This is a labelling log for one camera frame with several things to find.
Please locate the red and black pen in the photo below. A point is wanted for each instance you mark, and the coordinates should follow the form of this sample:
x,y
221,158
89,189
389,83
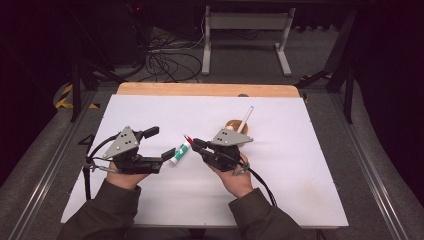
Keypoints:
x,y
189,139

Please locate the beige bear pen holder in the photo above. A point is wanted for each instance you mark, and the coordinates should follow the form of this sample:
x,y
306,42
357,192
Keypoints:
x,y
232,126

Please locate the white and green glue stick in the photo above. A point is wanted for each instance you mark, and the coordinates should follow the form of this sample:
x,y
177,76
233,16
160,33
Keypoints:
x,y
180,153

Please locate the dark computer equipment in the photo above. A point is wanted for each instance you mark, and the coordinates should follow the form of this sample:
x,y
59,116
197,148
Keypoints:
x,y
136,30

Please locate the white table mat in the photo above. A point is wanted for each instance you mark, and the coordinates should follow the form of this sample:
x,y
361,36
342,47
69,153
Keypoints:
x,y
206,196

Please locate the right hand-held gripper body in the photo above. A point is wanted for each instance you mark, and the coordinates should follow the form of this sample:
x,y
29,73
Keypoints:
x,y
230,138

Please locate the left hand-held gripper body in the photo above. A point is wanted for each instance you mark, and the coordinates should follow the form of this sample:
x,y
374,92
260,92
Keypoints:
x,y
123,143

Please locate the person's left hand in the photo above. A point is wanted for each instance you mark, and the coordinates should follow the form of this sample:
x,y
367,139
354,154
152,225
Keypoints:
x,y
125,181

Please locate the white metal desk frame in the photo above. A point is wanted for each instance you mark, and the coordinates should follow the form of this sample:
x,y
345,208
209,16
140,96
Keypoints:
x,y
246,20

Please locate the person's right hand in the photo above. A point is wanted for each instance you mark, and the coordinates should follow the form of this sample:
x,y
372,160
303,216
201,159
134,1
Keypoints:
x,y
236,183

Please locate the black metal stand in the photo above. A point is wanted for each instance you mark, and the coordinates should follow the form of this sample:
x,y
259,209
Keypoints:
x,y
78,86
346,76

